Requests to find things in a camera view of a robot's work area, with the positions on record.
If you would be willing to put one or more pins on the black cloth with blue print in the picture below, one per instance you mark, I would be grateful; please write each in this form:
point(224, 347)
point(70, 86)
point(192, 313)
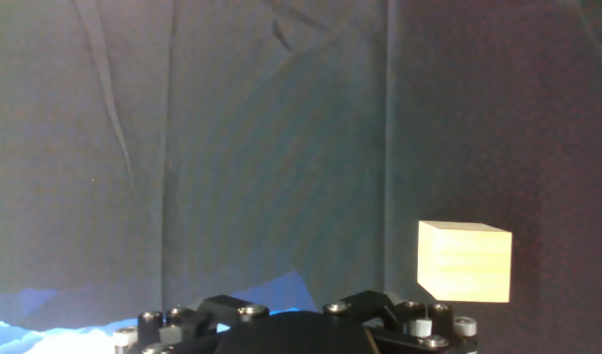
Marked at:
point(232, 147)

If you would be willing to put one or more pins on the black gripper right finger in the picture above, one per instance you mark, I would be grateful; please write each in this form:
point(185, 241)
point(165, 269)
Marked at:
point(439, 319)

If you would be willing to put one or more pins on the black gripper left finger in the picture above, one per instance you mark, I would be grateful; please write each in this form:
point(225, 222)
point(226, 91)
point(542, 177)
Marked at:
point(153, 324)

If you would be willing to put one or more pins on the small wooden block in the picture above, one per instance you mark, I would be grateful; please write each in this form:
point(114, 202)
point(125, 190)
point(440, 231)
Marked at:
point(463, 260)

